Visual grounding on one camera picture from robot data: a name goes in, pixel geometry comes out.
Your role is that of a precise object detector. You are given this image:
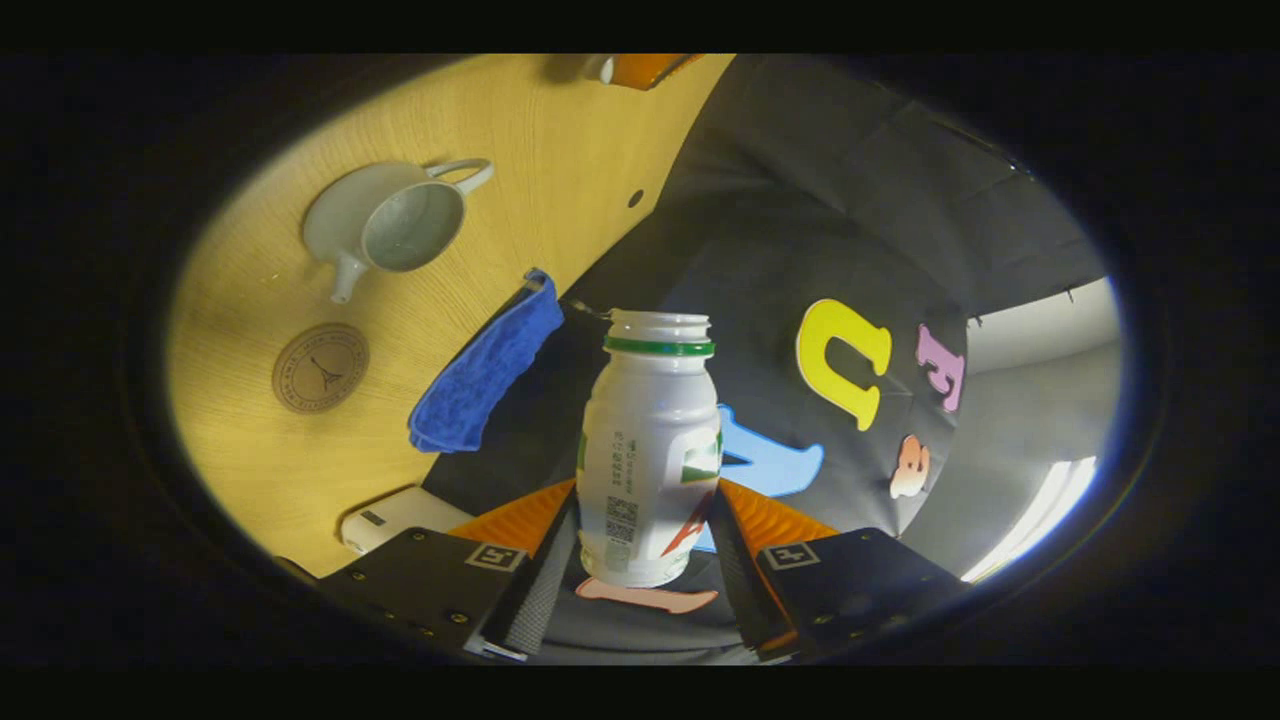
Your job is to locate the blue towel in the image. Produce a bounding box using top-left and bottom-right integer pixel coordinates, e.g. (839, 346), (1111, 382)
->
(408, 268), (566, 454)

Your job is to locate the white water bottle green ring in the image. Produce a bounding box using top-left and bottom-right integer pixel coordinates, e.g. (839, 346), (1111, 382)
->
(577, 309), (724, 589)

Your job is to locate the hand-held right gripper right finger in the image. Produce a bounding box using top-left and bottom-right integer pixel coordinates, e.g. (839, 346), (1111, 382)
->
(705, 478), (971, 661)

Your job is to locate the round brown coaster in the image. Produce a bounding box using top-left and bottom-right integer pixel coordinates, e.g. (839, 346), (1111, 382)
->
(272, 322), (370, 415)

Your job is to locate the white teacup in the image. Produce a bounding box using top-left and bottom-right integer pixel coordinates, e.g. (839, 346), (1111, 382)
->
(302, 158), (495, 305)

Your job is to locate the white toaster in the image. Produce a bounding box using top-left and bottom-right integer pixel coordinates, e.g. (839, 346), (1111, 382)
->
(340, 486), (476, 556)

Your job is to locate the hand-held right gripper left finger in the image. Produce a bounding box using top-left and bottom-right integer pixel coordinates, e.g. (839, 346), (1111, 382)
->
(320, 478), (583, 661)

